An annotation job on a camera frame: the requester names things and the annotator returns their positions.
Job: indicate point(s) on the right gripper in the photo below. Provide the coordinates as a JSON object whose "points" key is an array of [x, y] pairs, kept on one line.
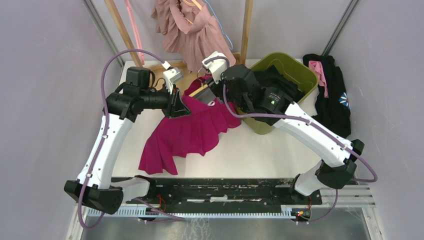
{"points": [[217, 88]]}

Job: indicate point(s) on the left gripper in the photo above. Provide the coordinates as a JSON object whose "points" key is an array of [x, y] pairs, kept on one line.
{"points": [[176, 107]]}

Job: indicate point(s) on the magenta pleated skirt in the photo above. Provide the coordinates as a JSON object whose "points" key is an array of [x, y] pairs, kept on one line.
{"points": [[197, 133]]}

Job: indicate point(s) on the black pleated skirt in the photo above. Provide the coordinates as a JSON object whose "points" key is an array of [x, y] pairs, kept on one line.
{"points": [[271, 77]]}

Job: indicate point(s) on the pink plastic hanger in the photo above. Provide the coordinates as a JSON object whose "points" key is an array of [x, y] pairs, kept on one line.
{"points": [[134, 26]]}

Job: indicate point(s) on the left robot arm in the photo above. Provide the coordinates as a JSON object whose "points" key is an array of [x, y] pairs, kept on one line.
{"points": [[93, 186]]}

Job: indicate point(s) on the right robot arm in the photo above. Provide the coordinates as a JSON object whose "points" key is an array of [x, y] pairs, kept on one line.
{"points": [[338, 155]]}

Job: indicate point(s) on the light blue hanger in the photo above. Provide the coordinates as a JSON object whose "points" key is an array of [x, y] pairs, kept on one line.
{"points": [[226, 36]]}

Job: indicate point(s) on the light pink skirt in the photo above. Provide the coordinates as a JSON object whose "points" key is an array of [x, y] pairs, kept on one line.
{"points": [[189, 29]]}

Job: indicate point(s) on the olive green plastic basket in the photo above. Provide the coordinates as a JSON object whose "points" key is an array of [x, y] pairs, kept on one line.
{"points": [[291, 73]]}

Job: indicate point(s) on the pink cloth on pile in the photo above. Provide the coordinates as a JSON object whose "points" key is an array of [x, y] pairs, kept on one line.
{"points": [[318, 69]]}

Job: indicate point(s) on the black garment pile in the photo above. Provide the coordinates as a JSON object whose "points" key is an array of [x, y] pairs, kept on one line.
{"points": [[332, 112]]}

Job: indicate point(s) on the wooden clothes rack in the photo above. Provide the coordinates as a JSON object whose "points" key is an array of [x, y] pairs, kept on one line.
{"points": [[188, 76]]}

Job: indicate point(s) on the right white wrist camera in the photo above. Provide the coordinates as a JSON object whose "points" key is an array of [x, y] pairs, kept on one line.
{"points": [[216, 64]]}

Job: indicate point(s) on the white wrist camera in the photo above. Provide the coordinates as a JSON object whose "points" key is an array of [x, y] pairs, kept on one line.
{"points": [[172, 76], [216, 64]]}

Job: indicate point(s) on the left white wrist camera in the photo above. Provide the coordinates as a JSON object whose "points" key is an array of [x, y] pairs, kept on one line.
{"points": [[172, 76]]}

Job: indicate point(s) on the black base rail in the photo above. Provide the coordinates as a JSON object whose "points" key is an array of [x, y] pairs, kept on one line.
{"points": [[226, 195]]}

